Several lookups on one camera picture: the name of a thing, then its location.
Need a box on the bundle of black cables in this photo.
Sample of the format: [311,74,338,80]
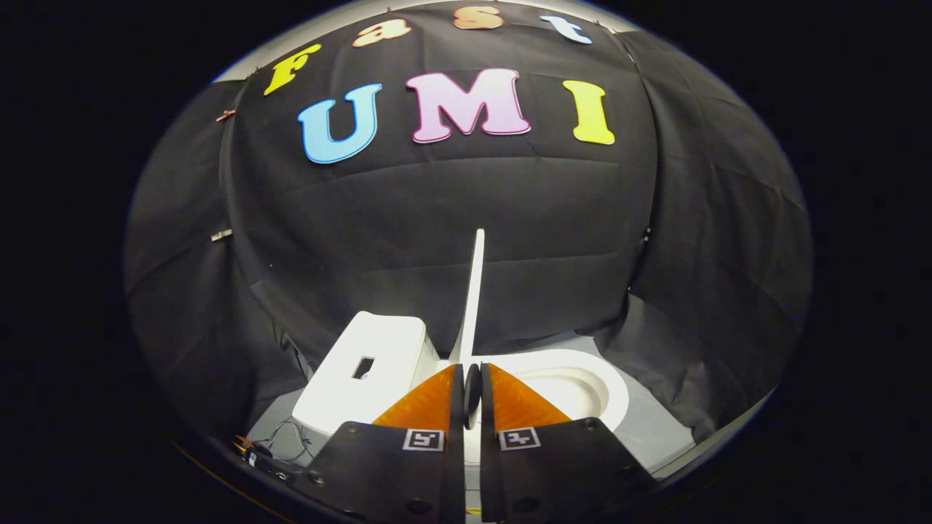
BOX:
[233,418,315,483]

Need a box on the black round lid handle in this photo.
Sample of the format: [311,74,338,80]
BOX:
[465,363,481,430]

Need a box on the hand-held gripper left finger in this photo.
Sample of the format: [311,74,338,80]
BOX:
[289,364,467,524]

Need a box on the black backdrop cloth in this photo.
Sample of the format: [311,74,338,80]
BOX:
[124,0,814,467]

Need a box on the white toilet seat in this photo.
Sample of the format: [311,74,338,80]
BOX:
[481,349,630,467]

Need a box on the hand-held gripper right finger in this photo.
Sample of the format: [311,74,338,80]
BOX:
[478,362,659,524]

